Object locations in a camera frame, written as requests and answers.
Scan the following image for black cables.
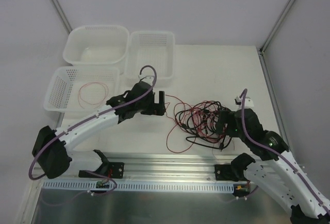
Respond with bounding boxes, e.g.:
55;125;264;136
174;100;233;152

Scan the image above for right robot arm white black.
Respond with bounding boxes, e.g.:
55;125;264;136
214;108;329;223

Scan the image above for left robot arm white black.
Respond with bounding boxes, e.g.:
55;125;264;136
28;81;166;180

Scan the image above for white perforated rectangular basket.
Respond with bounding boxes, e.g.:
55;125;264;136
124;30;175;87

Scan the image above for white slotted basket front left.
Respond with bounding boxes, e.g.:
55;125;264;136
43;65;120;113

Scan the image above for white solid plastic tub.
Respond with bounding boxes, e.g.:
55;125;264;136
62;25;129;67

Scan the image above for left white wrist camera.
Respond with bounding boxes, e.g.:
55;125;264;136
139;75;154;85

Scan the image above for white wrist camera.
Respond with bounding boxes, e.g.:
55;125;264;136
235;96;254;110
139;75;154;85

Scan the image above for tangled thin red wires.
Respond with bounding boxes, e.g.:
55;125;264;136
188;101;236;155

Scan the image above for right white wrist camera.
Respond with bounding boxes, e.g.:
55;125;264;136
235;96;254;110

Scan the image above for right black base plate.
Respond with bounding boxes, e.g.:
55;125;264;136
214;164;235;181

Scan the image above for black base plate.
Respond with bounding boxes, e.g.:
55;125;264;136
214;164;235;181
78;162;125;179

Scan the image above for thin red wire in basket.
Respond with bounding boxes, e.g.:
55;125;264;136
78;82;109;109

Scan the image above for aluminium mounting rail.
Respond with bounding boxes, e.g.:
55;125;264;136
60;151;237;181

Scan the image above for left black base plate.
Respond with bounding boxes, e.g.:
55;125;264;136
78;162;125;179

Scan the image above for white slotted cable duct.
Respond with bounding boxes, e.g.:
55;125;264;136
42;180;234;194

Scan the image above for left aluminium frame post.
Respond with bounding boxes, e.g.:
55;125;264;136
50;0;73;34

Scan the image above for aluminium frame post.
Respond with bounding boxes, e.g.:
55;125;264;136
259;0;297;56
50;0;73;34

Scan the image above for right aluminium frame post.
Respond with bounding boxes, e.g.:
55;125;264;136
259;0;297;56

